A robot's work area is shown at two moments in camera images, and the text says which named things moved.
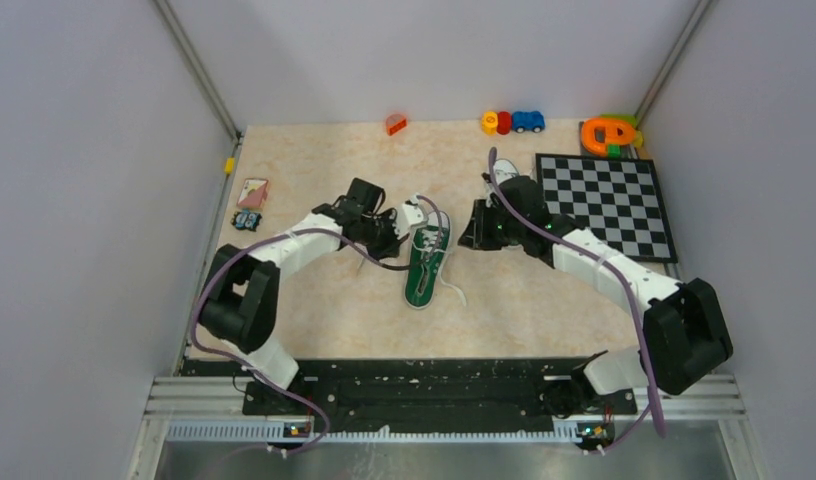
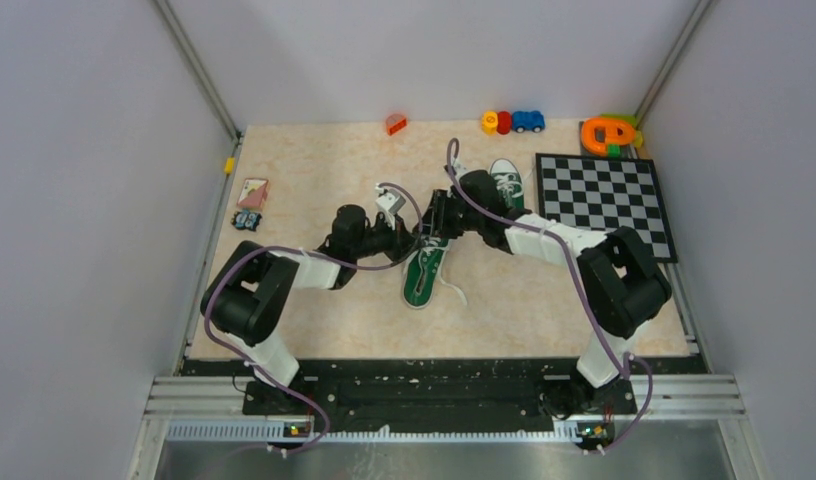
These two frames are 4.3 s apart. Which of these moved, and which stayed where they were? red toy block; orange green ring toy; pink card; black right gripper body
Moved: black right gripper body
Stayed: red toy block; pink card; orange green ring toy
